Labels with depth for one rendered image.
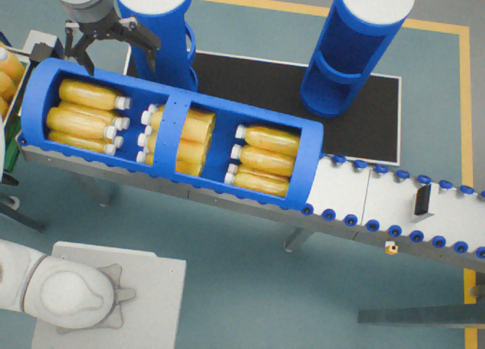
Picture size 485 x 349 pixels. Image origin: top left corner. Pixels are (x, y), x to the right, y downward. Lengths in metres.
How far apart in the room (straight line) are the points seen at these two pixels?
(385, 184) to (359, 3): 0.67
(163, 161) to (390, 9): 1.02
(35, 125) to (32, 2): 1.79
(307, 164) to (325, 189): 0.33
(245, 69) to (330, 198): 1.21
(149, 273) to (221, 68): 1.51
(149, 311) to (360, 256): 1.46
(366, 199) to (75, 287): 1.00
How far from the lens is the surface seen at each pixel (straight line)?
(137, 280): 1.53
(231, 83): 2.73
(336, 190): 1.77
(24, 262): 1.36
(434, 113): 3.09
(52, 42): 2.10
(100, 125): 1.59
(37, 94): 1.58
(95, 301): 1.32
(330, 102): 2.74
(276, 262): 2.62
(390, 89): 2.88
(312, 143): 1.47
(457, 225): 1.89
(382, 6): 1.99
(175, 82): 2.35
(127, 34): 1.06
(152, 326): 1.52
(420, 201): 1.72
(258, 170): 1.62
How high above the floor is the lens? 2.59
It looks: 73 degrees down
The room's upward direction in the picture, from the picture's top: 12 degrees clockwise
